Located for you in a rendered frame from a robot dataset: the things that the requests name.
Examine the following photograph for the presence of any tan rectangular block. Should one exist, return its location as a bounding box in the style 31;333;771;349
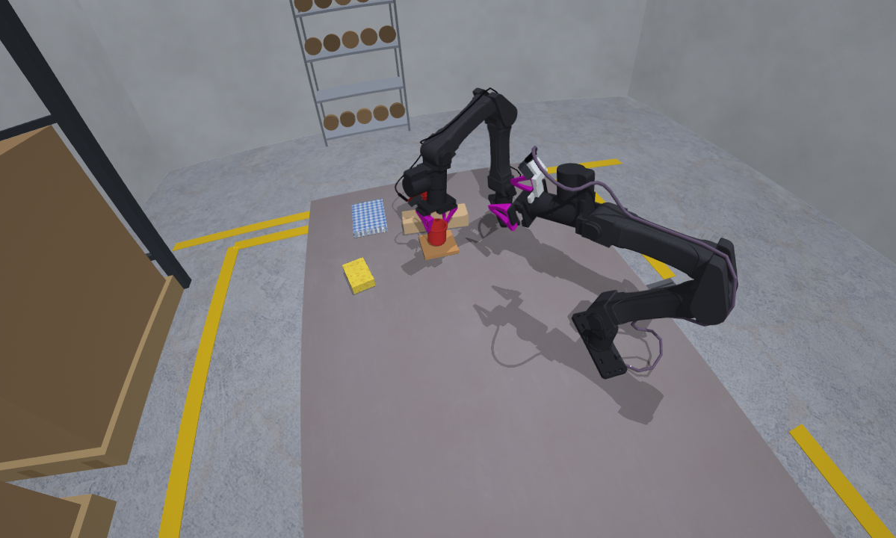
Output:
402;203;469;234

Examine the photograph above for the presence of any yellow sponge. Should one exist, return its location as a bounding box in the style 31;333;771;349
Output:
342;257;376;294

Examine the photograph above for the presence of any red cup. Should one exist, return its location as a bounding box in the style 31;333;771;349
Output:
427;218;448;246

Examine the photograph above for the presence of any blue checked towel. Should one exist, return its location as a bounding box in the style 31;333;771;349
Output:
352;199;388;238

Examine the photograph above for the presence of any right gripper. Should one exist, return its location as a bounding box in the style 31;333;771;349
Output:
415;186;457;233

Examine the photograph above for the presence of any orange square coaster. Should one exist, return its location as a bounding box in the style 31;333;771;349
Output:
418;229;459;260

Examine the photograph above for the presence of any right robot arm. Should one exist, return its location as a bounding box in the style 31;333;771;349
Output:
402;88;517;207

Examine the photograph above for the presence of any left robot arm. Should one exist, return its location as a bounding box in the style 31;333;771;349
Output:
550;163;738;379

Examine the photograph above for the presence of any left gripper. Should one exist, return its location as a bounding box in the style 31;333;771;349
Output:
488;160;558;231

